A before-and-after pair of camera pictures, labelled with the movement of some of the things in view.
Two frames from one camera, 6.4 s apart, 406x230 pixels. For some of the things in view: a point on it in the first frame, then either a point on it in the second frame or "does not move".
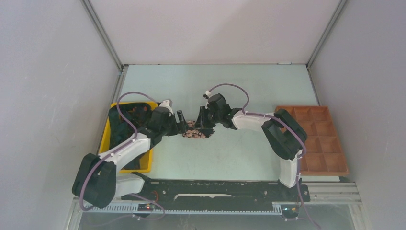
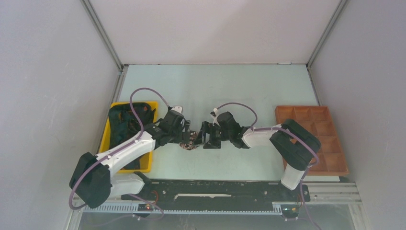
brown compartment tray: (324, 155) does not move
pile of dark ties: (121, 130) does not move
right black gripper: (202, 123) to (208, 128)
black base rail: (219, 191) does not move
